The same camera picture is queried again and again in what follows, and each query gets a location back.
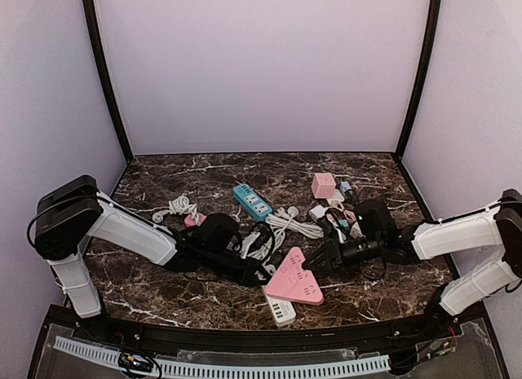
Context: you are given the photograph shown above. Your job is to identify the pink adapter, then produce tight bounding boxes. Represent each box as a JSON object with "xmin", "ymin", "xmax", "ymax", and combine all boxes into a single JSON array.
[{"xmin": 184, "ymin": 213, "xmax": 206, "ymax": 227}]

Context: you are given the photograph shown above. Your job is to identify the pink triangular power strip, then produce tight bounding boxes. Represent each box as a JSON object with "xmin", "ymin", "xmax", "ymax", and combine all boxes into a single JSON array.
[{"xmin": 265, "ymin": 247, "xmax": 324, "ymax": 306}]

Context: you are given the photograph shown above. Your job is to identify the white charger cube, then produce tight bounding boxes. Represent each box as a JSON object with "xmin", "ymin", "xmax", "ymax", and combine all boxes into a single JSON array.
[{"xmin": 308, "ymin": 205, "xmax": 327, "ymax": 223}]

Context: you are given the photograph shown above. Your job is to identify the purple strip white cord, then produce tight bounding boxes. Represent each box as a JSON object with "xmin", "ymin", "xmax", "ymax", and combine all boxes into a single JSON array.
[{"xmin": 151, "ymin": 195, "xmax": 205, "ymax": 225}]

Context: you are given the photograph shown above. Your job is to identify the white square adapter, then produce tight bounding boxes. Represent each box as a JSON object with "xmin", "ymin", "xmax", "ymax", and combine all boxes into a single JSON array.
[{"xmin": 326, "ymin": 189, "xmax": 345, "ymax": 207}]

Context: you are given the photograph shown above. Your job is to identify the light blue charger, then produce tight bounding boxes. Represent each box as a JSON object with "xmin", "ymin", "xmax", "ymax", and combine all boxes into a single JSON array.
[{"xmin": 338, "ymin": 181, "xmax": 355, "ymax": 199}]

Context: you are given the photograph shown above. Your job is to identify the pink cube socket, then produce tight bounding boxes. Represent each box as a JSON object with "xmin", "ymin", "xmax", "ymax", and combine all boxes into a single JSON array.
[{"xmin": 311, "ymin": 173, "xmax": 336, "ymax": 199}]

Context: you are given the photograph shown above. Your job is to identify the white round power plug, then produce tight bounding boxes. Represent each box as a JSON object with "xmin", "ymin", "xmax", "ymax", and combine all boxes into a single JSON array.
[{"xmin": 350, "ymin": 223, "xmax": 365, "ymax": 239}]

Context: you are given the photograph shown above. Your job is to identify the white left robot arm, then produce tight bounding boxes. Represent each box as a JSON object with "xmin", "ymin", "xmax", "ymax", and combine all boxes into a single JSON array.
[{"xmin": 26, "ymin": 175, "xmax": 271, "ymax": 319}]

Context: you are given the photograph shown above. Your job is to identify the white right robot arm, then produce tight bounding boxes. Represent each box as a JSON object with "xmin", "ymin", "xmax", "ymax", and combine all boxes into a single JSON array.
[{"xmin": 303, "ymin": 189, "xmax": 521, "ymax": 319}]

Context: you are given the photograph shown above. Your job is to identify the white power strip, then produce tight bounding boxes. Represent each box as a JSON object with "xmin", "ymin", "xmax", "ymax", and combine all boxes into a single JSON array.
[{"xmin": 262, "ymin": 285, "xmax": 296, "ymax": 328}]

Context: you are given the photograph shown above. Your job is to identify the teal power strip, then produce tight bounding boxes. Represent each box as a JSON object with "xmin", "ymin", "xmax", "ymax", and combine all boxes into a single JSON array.
[{"xmin": 232, "ymin": 183, "xmax": 272, "ymax": 222}]

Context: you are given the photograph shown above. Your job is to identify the small circuit board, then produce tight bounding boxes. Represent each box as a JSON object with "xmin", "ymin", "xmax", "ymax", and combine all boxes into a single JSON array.
[{"xmin": 117, "ymin": 353, "xmax": 154, "ymax": 372}]

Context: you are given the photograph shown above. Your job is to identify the pink coiled cable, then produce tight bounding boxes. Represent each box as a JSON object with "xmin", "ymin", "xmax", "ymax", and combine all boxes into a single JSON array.
[{"xmin": 330, "ymin": 202, "xmax": 360, "ymax": 223}]

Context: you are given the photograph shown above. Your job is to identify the white strip power cord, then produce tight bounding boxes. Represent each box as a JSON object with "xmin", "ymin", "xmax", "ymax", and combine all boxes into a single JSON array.
[{"xmin": 248, "ymin": 219, "xmax": 289, "ymax": 260}]

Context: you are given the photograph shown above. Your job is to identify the white cable duct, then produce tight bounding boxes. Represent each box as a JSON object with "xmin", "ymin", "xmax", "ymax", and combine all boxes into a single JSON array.
[{"xmin": 53, "ymin": 336, "xmax": 391, "ymax": 378}]

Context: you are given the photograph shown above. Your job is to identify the black frame post right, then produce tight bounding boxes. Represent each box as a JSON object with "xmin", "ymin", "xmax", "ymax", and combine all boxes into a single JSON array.
[{"xmin": 394, "ymin": 0, "xmax": 442, "ymax": 163}]

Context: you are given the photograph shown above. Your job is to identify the black frame post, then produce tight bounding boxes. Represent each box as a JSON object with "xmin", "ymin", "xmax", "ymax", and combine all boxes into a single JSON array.
[
  {"xmin": 394, "ymin": 0, "xmax": 442, "ymax": 163},
  {"xmin": 82, "ymin": 0, "xmax": 134, "ymax": 164}
]

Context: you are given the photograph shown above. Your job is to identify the black frame post left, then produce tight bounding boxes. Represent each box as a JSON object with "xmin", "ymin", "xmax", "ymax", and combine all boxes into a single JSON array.
[{"xmin": 82, "ymin": 0, "xmax": 134, "ymax": 164}]

